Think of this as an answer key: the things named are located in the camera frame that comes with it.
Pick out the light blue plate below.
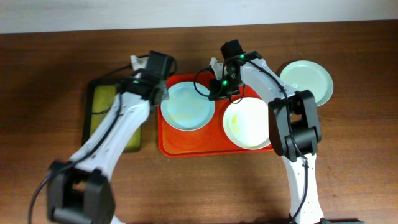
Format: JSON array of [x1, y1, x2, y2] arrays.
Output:
[[160, 81, 215, 131]]

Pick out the cream white plate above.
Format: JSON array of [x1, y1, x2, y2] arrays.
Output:
[[223, 97, 271, 151]]

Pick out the light green plate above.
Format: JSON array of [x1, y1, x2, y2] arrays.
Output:
[[280, 60, 334, 106]]

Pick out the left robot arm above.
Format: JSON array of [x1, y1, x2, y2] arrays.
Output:
[[47, 78, 168, 223]]

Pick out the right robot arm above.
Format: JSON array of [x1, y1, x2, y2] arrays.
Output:
[[209, 51, 324, 223]]

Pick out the black tray with soapy water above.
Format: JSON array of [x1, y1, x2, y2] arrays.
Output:
[[81, 77, 142, 153]]

